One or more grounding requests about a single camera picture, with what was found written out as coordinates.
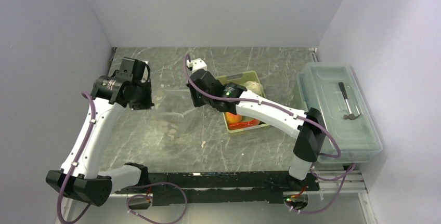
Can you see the green perforated plastic basket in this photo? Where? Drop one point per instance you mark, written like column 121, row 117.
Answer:
column 241, row 78

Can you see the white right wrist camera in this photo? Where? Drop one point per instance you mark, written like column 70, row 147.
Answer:
column 196, row 64

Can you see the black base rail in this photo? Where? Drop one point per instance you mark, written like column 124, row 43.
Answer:
column 222, row 187

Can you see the orange peach toy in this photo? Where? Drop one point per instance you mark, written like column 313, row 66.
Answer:
column 232, row 118

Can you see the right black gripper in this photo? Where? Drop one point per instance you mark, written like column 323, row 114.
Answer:
column 197, row 102

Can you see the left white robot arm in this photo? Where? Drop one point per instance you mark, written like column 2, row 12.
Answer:
column 79, row 177

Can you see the green cabbage toy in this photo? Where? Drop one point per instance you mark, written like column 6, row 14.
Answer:
column 255, row 87

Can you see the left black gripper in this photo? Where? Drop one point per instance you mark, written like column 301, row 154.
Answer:
column 147, row 103

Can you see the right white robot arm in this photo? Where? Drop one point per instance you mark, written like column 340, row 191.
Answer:
column 304, row 126

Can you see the clear plastic storage box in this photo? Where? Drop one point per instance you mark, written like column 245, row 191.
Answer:
column 317, row 87

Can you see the clear polka dot zip bag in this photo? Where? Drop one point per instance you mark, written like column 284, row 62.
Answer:
column 173, row 110

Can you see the black handled hammer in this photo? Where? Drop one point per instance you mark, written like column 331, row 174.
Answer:
column 350, row 116

